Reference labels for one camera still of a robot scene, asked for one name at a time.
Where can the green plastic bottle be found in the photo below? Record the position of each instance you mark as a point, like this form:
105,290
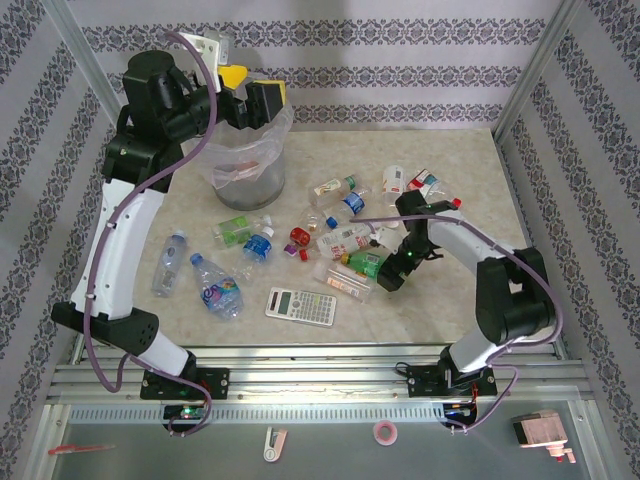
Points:
365,262

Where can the clear bottle pink label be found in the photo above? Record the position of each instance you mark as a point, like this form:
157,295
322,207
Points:
345,281

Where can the long bottle red text label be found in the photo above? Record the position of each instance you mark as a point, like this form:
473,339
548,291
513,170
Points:
345,240

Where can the bottle red teal label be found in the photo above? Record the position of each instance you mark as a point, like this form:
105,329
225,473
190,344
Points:
424,179

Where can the white bottle red label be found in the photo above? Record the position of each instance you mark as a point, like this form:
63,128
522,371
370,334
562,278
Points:
394,180

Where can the yellow label bottle green cap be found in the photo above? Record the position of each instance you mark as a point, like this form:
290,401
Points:
330,188

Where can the large bottle colourful label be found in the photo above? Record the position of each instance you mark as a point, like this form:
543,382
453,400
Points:
217,292

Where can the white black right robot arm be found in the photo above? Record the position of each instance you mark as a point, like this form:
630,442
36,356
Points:
465,240

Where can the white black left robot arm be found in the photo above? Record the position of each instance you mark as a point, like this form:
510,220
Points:
120,250

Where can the clear plastic bin liner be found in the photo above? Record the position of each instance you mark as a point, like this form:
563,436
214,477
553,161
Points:
277,130

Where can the clear plastic trash bin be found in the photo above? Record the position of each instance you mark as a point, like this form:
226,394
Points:
250,195

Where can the white scientific calculator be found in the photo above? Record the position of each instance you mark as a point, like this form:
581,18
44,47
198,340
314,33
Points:
300,306

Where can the small round clear bottle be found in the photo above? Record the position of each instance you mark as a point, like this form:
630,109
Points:
312,220

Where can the small round red bottle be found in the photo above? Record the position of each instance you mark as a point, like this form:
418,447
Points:
300,235

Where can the small purple cap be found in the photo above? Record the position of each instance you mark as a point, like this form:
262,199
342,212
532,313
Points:
290,248

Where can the green label clear bottle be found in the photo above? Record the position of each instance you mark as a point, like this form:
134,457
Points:
232,231

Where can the blue label bottle white cap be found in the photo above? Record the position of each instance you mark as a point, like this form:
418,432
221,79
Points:
257,246

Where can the pink tape roll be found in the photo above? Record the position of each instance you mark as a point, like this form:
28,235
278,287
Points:
378,432

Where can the small clear bottle blue cap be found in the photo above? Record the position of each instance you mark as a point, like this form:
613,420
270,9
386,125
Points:
169,262

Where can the small white plastic tool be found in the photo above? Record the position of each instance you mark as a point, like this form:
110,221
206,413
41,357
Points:
272,447

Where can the pink black box device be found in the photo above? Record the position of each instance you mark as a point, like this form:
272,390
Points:
540,432

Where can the red pen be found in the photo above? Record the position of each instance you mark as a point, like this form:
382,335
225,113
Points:
80,449

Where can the aluminium corner post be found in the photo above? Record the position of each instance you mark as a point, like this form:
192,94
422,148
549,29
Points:
536,70
95,70

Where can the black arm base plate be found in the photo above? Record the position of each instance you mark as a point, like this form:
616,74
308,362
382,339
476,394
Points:
425,385
217,382

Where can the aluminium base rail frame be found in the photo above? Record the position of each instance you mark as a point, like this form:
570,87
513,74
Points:
310,375

